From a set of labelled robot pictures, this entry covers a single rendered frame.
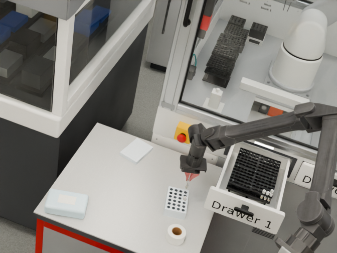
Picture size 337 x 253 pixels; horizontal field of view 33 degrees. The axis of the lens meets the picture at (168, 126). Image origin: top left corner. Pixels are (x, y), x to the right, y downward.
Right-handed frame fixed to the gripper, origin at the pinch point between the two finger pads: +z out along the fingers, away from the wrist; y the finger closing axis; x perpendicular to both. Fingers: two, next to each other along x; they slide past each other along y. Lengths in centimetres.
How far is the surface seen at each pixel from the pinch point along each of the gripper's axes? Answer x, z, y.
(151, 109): -147, 89, 5
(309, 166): -10, -7, -49
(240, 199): 13.9, -7.3, -17.7
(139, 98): -158, 89, 13
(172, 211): 12.3, 6.0, 5.2
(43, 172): -26, 36, 59
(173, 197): 4.7, 6.7, 4.5
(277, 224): 19.0, -2.4, -32.9
